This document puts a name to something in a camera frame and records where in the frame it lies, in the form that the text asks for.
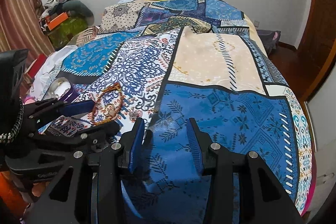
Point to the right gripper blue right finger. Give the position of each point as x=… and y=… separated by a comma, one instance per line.
x=192, y=130

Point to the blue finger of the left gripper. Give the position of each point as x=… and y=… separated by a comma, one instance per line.
x=76, y=108
x=106, y=129

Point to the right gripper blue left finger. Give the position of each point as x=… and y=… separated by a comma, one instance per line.
x=135, y=143

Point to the white crumpled cloth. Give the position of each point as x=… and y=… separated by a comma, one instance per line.
x=48, y=72

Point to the red and white box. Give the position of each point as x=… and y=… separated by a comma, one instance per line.
x=36, y=65

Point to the green patterned cloth stand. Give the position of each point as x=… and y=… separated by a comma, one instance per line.
x=62, y=34

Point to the striped orange pillow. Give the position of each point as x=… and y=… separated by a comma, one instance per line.
x=87, y=36

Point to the blue patchwork bedspread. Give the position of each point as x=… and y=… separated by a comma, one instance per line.
x=168, y=61

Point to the orange box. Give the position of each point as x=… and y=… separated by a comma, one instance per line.
x=55, y=20

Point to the pile of clothes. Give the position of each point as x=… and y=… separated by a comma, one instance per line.
x=70, y=7

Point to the striped red curtain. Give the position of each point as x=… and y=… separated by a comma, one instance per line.
x=20, y=28

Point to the brown wooden door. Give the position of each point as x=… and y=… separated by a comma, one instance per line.
x=317, y=47

